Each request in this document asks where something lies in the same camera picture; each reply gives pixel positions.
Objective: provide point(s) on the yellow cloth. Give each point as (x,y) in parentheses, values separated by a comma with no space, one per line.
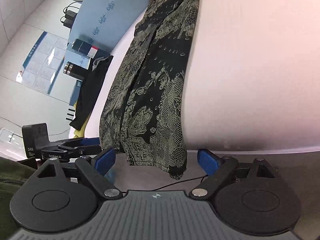
(81,131)

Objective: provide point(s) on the black thermos bottle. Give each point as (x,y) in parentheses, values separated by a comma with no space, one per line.
(72,70)

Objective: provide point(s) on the small blue foam board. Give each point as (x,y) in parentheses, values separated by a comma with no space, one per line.
(77,58)

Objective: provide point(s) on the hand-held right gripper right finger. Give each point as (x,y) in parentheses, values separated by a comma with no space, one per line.
(208,161)

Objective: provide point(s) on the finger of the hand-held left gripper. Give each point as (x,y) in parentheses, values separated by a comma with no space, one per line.
(90,141)
(86,151)

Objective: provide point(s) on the black power adapter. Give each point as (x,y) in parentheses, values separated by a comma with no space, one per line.
(68,22)
(70,13)

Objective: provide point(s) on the black cloth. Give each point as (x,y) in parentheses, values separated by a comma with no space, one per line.
(90,92)

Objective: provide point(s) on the large blue foam board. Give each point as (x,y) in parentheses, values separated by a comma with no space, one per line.
(107,17)

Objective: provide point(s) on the black patterned garment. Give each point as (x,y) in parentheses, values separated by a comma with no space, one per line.
(155,92)

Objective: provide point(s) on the grey cloth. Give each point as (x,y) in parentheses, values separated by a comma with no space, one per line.
(98,60)

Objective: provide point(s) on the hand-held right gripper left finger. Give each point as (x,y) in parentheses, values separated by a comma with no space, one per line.
(103,161)

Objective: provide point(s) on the blue box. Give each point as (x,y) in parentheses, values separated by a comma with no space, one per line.
(76,92)

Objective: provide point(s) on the dark blue cylinder roll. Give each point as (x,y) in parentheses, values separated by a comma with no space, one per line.
(81,45)

